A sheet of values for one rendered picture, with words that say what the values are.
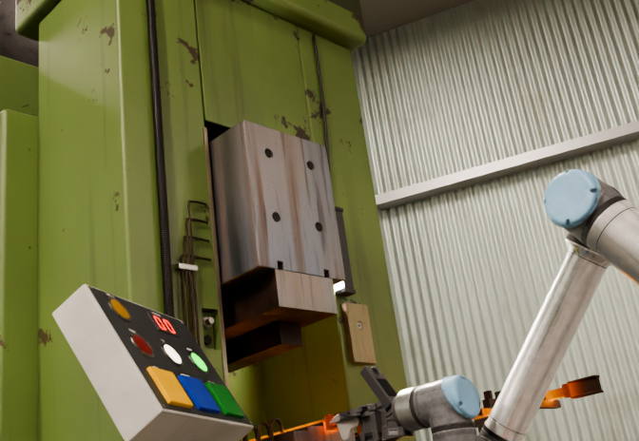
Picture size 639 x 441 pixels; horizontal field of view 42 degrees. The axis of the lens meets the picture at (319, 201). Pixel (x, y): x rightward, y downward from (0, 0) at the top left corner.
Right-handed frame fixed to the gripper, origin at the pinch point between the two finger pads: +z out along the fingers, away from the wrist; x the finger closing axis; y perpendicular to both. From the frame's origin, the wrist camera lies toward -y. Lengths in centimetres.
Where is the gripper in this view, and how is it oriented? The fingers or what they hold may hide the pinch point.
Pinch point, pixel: (339, 418)
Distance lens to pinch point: 199.0
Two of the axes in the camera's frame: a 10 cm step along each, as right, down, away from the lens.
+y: 1.3, 9.1, -3.8
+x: 7.1, 1.8, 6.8
